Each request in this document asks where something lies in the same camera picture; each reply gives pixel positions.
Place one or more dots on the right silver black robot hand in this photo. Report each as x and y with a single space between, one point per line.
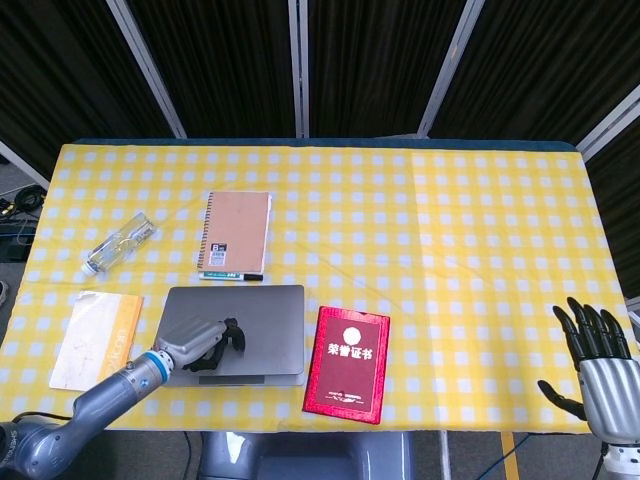
607 380

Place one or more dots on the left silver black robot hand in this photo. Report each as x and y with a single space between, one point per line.
192 340

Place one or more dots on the grey laptop computer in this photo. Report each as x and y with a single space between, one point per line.
280 325

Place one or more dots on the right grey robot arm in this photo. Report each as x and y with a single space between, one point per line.
622 460

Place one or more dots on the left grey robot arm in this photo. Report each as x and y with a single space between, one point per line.
100 395

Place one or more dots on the white and orange booklet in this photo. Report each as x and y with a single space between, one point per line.
90 340

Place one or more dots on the brown spiral notebook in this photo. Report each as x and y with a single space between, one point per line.
235 232

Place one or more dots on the clear plastic water bottle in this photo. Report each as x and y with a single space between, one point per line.
117 245

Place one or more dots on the red honorary credential certificate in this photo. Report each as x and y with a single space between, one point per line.
347 367

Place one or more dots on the grey robot torso base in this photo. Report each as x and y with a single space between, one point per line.
300 455

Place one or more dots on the white table leg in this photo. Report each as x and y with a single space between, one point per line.
445 455

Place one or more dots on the black folding screen panel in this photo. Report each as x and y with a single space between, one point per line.
215 65
617 170
530 70
55 70
370 65

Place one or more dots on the yellow white checkered tablecloth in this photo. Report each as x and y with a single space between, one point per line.
450 240

